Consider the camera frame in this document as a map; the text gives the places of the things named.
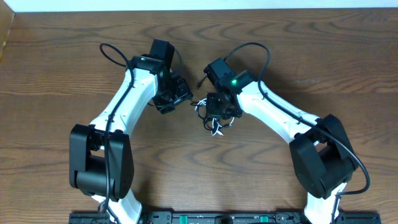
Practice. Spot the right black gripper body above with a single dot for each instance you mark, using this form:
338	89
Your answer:
217	108

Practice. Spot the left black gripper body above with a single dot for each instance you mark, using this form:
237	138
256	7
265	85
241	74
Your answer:
173	101

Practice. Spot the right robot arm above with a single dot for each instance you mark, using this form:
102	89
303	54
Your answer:
321	153

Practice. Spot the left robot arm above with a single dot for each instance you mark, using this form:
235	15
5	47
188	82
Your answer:
100	156

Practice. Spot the cardboard box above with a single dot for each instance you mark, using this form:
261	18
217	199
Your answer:
6	19

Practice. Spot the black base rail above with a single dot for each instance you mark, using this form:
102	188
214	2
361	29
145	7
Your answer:
163	217

